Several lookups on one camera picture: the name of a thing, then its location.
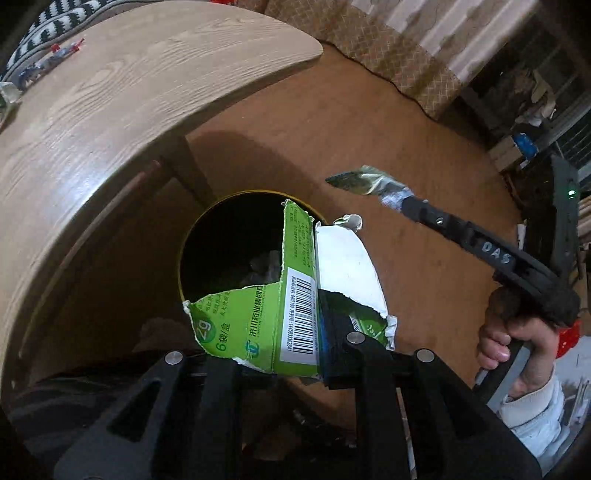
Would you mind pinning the person's right forearm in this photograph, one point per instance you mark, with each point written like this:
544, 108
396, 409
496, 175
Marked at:
540, 420

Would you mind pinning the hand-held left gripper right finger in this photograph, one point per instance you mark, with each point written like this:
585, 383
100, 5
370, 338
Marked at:
330, 344

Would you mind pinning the black white striped blanket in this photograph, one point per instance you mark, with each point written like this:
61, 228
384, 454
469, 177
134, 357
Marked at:
46, 23

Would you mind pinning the green foil sachet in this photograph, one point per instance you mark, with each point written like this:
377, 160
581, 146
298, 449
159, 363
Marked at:
360, 181

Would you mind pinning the red candy wrapper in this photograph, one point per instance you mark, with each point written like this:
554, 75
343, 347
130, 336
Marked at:
69, 47

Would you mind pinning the blue packet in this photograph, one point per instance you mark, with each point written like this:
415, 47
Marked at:
527, 145

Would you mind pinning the clear plastic wrapper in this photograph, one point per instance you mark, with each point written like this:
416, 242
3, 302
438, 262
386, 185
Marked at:
9, 92

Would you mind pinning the person's right hand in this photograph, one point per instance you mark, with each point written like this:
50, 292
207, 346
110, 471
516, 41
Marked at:
526, 355

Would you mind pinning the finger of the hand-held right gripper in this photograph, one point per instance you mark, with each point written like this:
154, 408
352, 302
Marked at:
455, 228

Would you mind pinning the wooden table leg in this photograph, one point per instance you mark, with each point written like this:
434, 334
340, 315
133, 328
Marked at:
187, 170

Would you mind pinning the white cloth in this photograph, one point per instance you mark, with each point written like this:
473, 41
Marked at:
538, 99

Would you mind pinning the dark round trash bin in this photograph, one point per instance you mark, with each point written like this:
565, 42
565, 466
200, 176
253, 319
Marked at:
221, 249

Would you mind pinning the torn green cardboard box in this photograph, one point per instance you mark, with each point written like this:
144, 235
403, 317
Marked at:
258, 323

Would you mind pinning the beige striped curtain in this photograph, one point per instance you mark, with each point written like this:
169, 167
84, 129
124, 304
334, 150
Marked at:
406, 50

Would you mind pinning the red plastic item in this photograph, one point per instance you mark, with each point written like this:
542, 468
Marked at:
570, 339

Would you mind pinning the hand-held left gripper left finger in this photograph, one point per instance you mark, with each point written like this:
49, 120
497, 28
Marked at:
217, 415

